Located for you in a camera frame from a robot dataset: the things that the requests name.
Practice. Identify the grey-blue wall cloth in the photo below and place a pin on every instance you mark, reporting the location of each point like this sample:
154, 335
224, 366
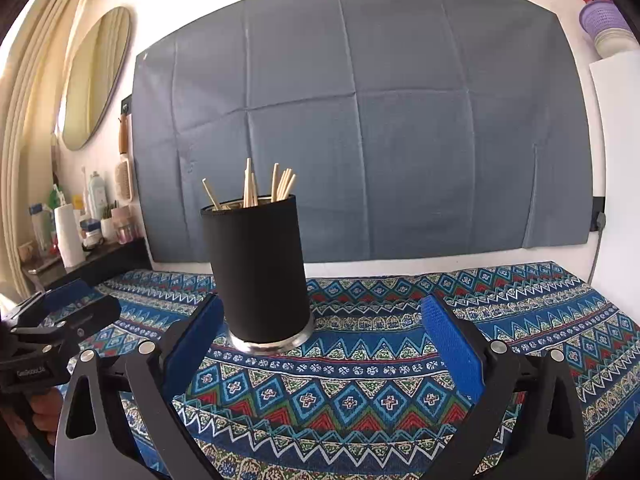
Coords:
360, 120

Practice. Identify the blue-lidded clear container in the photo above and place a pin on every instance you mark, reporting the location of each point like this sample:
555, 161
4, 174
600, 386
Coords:
39, 230

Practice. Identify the person's left hand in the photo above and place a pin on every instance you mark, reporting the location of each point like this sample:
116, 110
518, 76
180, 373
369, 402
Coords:
47, 410

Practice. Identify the bunch of wooden chopsticks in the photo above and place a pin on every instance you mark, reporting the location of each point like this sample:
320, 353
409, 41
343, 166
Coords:
250, 190

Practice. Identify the paper towel roll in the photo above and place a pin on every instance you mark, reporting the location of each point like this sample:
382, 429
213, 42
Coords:
69, 237

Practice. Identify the paddle hair brush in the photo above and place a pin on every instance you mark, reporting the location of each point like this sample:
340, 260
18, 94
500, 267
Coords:
123, 180

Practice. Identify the small potted plant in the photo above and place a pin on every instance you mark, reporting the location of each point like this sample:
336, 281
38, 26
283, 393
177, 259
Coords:
108, 225

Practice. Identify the pink glass jar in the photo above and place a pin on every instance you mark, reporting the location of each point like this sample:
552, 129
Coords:
125, 227

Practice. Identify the cream curtain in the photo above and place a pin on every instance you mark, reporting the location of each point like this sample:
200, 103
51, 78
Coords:
25, 135

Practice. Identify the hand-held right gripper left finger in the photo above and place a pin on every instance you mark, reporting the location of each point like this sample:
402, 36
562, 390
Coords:
192, 345

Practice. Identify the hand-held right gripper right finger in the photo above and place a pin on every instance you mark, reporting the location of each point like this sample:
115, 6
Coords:
452, 345

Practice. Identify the grey-blue pump bottle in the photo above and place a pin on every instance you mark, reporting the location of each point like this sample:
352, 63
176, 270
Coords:
95, 197

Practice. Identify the blue patterned tablecloth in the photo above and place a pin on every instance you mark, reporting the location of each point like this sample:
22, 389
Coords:
375, 360

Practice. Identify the oval wall mirror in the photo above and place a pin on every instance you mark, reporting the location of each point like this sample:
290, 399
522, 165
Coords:
95, 80

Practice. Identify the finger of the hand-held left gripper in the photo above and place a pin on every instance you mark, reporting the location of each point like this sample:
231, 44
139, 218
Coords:
95, 316
65, 294

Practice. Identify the black cylindrical utensil holder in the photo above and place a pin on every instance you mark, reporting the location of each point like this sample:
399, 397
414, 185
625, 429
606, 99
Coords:
257, 275

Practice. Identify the grey power plug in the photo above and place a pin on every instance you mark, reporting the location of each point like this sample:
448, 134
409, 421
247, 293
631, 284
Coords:
600, 221

